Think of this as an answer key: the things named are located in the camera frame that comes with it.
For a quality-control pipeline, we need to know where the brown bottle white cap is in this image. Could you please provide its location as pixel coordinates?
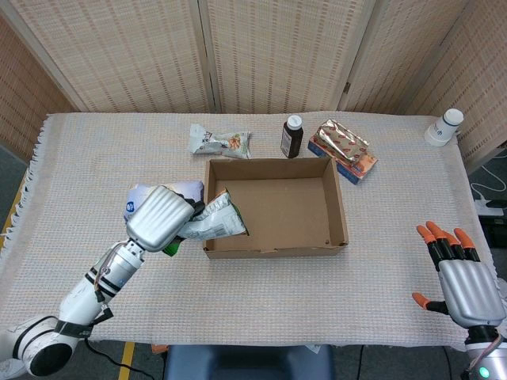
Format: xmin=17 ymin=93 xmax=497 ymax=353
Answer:
xmin=280 ymin=115 xmax=305 ymax=160

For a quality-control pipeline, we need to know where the gold foil packet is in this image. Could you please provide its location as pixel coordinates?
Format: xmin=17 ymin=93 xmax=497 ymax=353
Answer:
xmin=315 ymin=119 xmax=371 ymax=165

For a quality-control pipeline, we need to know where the dark blue seat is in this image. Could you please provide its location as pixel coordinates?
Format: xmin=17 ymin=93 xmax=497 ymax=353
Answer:
xmin=163 ymin=344 xmax=334 ymax=380

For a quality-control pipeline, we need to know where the open cardboard box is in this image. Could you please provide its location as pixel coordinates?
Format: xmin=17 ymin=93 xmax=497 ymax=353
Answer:
xmin=201 ymin=156 xmax=350 ymax=260

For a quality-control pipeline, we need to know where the orange and blue carton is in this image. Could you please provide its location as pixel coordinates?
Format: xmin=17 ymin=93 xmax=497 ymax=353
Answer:
xmin=307 ymin=134 xmax=379 ymax=186

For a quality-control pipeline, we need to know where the white orange snack packet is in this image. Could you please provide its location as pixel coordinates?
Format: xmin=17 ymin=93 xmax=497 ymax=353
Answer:
xmin=187 ymin=123 xmax=254 ymax=160

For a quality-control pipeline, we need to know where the white power strip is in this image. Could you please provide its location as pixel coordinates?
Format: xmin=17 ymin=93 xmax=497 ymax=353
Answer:
xmin=474 ymin=199 xmax=505 ymax=217

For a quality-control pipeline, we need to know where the beige folding screen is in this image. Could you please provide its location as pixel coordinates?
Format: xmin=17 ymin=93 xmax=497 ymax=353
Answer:
xmin=0 ymin=0 xmax=507 ymax=175

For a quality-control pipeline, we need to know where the white plastic bottle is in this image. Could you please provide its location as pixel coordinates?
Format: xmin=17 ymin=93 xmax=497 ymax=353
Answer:
xmin=424 ymin=108 xmax=465 ymax=148

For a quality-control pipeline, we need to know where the white woven tablecloth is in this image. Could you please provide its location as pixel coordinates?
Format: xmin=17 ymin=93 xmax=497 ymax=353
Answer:
xmin=0 ymin=112 xmax=507 ymax=352

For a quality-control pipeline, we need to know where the white cable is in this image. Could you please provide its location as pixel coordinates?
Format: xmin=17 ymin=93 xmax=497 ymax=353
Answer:
xmin=470 ymin=162 xmax=507 ymax=203

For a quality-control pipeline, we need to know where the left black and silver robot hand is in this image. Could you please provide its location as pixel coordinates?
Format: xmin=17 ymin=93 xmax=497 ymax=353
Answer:
xmin=125 ymin=184 xmax=206 ymax=253

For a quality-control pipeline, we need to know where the green white snack packet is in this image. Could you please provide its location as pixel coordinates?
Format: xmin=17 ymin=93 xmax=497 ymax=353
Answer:
xmin=162 ymin=188 xmax=250 ymax=258

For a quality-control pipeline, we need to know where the right silver orange-tipped robot hand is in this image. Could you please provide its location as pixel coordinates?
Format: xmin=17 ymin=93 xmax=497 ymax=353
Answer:
xmin=411 ymin=220 xmax=507 ymax=329

